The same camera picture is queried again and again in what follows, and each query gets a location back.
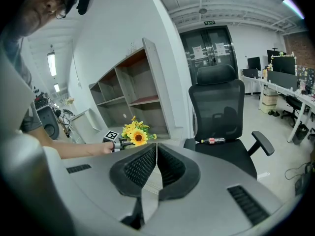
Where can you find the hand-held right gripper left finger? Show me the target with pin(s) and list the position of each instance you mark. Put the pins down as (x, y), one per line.
(103, 176)

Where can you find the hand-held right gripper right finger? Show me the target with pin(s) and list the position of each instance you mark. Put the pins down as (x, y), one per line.
(211, 181)

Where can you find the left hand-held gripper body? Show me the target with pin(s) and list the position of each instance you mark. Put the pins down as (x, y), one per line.
(110, 136)

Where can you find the yellow sunflower bouquet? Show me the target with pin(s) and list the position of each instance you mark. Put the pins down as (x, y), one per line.
(139, 136)

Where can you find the person's left forearm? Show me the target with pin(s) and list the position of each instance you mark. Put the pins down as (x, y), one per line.
(78, 150)

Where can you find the grey wooden desk with shelves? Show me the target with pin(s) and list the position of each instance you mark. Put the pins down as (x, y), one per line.
(150, 65)

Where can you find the white long office desk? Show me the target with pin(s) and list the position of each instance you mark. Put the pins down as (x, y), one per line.
(283, 92)

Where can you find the dark grey desk partition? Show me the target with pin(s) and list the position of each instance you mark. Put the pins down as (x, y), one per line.
(281, 80)

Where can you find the black computer monitor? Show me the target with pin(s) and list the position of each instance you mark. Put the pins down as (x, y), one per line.
(254, 63)
(273, 53)
(283, 65)

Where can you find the person's left hand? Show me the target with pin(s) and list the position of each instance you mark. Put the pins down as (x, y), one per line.
(108, 148)

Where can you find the small white table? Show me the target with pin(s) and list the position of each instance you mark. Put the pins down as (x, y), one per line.
(83, 124)

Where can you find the plastic bottle with red label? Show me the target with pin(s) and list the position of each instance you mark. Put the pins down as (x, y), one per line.
(212, 140)

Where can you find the long ceiling light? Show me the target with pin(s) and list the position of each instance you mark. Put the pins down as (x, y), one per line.
(51, 64)
(56, 87)

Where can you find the black mesh office chair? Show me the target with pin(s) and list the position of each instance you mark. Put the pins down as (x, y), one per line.
(216, 107)

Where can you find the black waste bin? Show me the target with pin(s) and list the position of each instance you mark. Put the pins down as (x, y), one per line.
(300, 134)

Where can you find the black swivel chair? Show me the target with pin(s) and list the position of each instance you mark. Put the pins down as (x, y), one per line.
(292, 107)

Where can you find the person's grey printed t-shirt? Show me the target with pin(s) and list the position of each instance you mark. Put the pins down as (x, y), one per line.
(19, 65)

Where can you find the white paper door notice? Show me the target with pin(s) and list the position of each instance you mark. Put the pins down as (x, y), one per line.
(198, 52)
(222, 49)

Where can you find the black double door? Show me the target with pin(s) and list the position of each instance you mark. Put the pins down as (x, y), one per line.
(209, 48)

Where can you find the person's head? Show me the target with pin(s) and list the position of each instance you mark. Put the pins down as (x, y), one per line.
(37, 6)

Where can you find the green exit sign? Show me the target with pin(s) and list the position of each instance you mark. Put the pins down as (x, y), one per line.
(209, 22)

